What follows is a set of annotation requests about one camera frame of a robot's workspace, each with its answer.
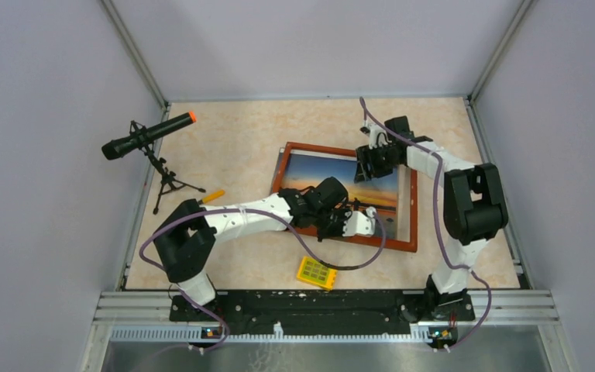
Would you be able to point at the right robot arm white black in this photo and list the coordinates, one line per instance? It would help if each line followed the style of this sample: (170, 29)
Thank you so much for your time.
(472, 212)

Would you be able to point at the black mini tripod stand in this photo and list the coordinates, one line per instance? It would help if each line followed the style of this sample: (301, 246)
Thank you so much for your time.
(168, 179)

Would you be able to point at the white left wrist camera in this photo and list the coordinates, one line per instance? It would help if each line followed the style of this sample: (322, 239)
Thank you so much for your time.
(359, 223)

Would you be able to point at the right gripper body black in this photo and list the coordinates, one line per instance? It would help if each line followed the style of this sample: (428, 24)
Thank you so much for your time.
(380, 160)

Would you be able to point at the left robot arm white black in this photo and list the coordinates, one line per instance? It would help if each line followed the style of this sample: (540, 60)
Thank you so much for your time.
(186, 238)

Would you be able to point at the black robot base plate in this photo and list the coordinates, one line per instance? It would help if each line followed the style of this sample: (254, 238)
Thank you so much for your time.
(314, 312)

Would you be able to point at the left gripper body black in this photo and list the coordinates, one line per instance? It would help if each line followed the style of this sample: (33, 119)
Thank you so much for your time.
(329, 222)

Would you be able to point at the black microphone orange tip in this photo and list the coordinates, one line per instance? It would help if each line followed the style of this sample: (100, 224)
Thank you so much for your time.
(118, 148)

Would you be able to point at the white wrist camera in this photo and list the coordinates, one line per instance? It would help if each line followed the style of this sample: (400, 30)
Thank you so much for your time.
(377, 136)
(359, 223)

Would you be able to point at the yellow handled screwdriver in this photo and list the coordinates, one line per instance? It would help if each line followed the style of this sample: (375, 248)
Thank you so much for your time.
(213, 196)

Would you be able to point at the white slotted cable duct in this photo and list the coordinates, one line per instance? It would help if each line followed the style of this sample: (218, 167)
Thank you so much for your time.
(197, 334)

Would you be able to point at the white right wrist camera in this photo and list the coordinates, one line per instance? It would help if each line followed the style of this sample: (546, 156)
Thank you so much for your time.
(377, 136)

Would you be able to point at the red wooden picture frame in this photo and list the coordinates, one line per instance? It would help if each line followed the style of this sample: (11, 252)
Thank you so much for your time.
(410, 190)

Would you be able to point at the aluminium rail frame front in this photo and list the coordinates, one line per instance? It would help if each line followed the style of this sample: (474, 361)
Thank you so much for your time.
(498, 308)

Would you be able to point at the sunset photo print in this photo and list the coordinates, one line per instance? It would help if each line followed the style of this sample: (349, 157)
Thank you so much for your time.
(308, 168)

